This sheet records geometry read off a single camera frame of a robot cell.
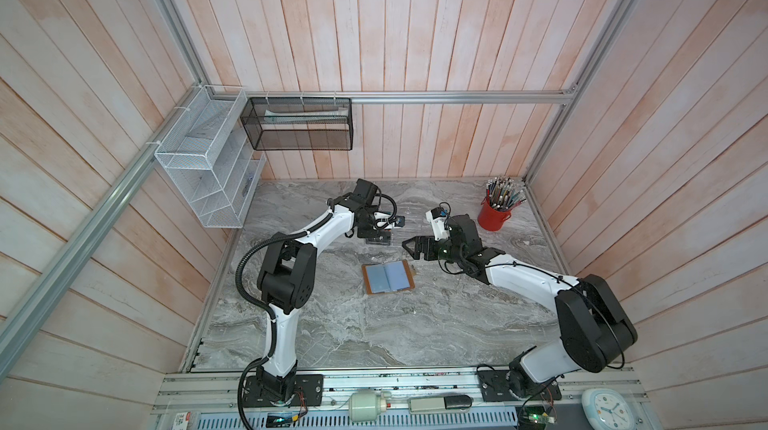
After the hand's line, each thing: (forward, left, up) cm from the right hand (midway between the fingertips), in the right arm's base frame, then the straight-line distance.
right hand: (413, 242), depth 88 cm
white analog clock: (-40, -45, -9) cm, 60 cm away
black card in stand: (+7, +9, -10) cm, 15 cm away
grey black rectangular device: (-40, -5, -8) cm, 41 cm away
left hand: (+9, +12, -4) cm, 15 cm away
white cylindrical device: (-41, +12, -3) cm, 43 cm away
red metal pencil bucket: (+14, -28, -6) cm, 32 cm away
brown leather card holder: (-6, +7, -11) cm, 15 cm away
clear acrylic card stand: (+9, +4, -10) cm, 14 cm away
